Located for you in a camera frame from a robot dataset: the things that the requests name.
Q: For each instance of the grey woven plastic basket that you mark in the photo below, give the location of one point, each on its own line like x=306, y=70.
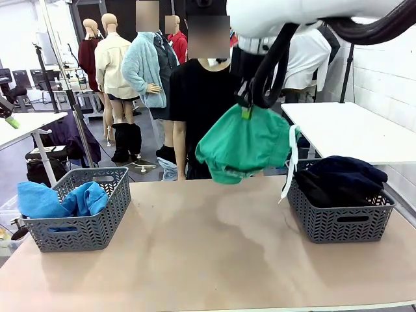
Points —
x=91, y=234
x=325, y=227

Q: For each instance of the black trousers on cream mannequin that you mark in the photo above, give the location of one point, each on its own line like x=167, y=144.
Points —
x=126, y=139

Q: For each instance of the black bag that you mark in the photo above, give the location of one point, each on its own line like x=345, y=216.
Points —
x=42, y=172

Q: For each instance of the purple cloth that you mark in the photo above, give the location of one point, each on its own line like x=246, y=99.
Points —
x=81, y=139

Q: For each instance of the mannequin in red shirt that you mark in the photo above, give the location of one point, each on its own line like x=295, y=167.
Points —
x=178, y=45

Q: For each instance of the black tripod stand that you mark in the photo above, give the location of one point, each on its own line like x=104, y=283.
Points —
x=347, y=81
x=45, y=74

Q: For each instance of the black trousers on fleece mannequin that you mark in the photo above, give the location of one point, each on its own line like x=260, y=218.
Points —
x=165, y=152

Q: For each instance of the mannequin in light blue fleece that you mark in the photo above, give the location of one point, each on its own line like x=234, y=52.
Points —
x=141, y=71

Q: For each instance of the navy blue garment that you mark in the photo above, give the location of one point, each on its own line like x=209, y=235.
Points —
x=344, y=169

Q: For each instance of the mannequin in white shirt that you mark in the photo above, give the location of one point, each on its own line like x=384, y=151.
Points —
x=305, y=58

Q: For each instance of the mannequin in dark red top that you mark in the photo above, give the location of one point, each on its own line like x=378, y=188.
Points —
x=87, y=55

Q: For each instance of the light blue jeans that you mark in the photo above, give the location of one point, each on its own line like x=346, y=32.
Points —
x=169, y=172

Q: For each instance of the person in black t-shirt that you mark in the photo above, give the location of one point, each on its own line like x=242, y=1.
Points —
x=201, y=97

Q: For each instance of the clear plastic storage bin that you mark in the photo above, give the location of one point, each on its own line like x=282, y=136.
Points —
x=8, y=211

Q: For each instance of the silver metal pole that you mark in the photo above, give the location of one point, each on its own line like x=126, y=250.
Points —
x=81, y=126

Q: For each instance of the person's right forearm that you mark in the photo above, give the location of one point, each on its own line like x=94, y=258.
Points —
x=179, y=146

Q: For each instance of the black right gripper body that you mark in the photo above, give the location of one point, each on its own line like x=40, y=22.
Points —
x=243, y=92

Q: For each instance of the bright blue garment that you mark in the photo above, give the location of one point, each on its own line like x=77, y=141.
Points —
x=39, y=201

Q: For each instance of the black hanging jacket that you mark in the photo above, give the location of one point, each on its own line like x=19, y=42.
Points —
x=331, y=42

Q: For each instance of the black garment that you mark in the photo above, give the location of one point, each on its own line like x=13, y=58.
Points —
x=325, y=195

